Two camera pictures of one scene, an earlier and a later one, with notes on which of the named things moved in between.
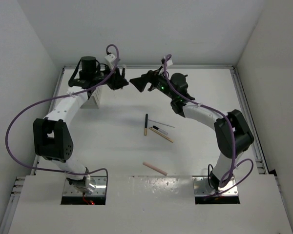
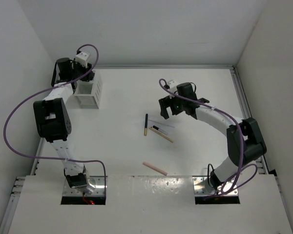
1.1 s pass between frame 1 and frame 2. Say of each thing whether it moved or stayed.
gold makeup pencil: stayed
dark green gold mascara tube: stayed
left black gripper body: moved
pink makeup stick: stayed
